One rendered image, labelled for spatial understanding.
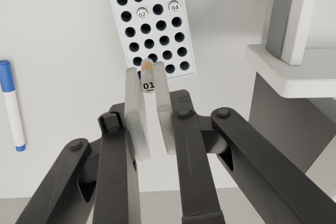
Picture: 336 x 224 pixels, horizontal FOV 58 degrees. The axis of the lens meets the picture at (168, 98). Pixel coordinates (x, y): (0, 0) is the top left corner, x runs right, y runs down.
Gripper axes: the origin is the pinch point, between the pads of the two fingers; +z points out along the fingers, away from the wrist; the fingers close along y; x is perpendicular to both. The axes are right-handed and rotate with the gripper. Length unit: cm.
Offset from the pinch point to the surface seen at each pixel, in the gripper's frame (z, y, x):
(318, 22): 15.5, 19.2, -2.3
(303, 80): 6.4, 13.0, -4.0
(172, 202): 99, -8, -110
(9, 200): 99, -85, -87
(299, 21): 9.7, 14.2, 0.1
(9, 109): 21.6, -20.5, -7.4
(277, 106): 59, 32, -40
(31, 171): 23.1, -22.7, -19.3
